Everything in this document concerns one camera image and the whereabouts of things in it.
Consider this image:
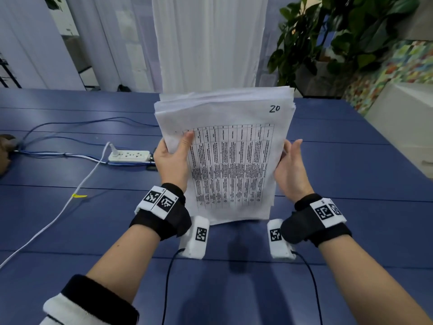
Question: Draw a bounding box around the person's right hand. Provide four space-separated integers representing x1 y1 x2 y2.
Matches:
274 138 315 204

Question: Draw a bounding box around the person's left hand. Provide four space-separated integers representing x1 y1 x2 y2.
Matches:
152 131 195 193

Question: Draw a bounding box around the dense table print paper sheet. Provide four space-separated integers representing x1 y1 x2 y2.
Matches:
155 103 297 226

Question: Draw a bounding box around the pile of printed papers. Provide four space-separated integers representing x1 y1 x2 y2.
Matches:
154 86 297 226

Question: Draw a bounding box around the person's right forearm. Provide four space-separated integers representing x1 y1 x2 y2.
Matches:
318 232 433 325

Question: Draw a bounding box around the white power strip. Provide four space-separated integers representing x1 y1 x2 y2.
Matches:
108 150 152 163

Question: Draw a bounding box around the white cabinet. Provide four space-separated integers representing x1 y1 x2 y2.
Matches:
364 83 433 180

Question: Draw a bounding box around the sheer white curtain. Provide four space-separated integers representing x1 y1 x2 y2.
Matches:
66 0 163 93

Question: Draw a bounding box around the black white left armband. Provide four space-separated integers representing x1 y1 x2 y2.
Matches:
40 274 140 325

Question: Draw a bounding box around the dark brown object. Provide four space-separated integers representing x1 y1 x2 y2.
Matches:
0 134 18 176

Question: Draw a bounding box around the black metal rack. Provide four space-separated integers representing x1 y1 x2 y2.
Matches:
0 54 22 88

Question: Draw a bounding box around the concrete pillar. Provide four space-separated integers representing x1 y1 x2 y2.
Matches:
396 0 433 41

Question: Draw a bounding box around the black right wrist strap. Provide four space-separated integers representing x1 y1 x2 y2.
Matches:
280 193 352 248

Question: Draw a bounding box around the black wrist strap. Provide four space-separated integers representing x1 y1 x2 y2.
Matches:
129 183 193 241
280 193 352 248

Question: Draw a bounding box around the black left wrist strap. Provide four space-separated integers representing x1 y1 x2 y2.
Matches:
129 183 193 241

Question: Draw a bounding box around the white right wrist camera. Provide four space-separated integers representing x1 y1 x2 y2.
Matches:
266 218 297 260

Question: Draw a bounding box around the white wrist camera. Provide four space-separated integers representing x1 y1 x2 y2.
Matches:
178 215 210 260
266 218 297 260

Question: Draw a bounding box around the blue network cable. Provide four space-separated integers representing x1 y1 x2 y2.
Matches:
20 117 160 146

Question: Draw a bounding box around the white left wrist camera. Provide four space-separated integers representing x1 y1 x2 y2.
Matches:
178 215 210 260

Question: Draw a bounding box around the dark blue thin cable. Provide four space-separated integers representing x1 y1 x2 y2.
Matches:
20 135 109 151

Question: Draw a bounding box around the black right camera cable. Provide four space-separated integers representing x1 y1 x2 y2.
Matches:
291 251 324 325

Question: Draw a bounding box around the black camera cable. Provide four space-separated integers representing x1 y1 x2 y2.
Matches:
161 248 186 325
291 251 324 325

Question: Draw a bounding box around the black left camera cable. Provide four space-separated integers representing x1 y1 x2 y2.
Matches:
161 248 186 325

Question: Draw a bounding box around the white power cable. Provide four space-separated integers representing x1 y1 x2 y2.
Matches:
0 142 111 269

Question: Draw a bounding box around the colourful mosaic tile wall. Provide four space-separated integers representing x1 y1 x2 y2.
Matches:
343 39 433 117

